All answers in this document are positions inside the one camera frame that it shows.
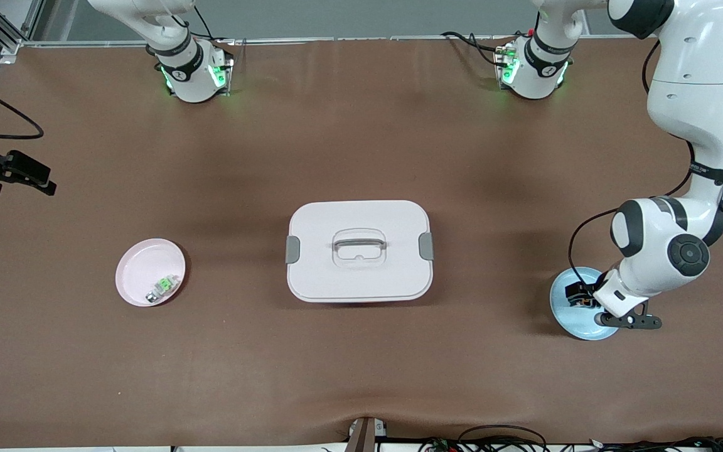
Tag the aluminium frame profile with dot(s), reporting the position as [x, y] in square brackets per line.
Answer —
[10, 37]

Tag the orange and black push-button switch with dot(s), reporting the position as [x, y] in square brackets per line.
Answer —
[585, 304]

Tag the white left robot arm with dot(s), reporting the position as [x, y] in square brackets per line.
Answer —
[694, 81]

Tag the pink round plate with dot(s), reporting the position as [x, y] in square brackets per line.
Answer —
[139, 270]

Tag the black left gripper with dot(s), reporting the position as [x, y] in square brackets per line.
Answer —
[583, 296]

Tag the green push-button switch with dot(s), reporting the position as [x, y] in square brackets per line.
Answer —
[164, 285]

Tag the brown table mat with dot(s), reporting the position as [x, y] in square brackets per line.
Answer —
[361, 376]

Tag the brown metal bracket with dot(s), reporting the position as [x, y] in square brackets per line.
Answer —
[361, 436]

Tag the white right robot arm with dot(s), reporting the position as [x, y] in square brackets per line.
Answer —
[189, 78]

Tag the light blue round plate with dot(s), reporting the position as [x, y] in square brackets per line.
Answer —
[565, 321]

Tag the white lidded storage box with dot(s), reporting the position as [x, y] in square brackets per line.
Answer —
[361, 276]

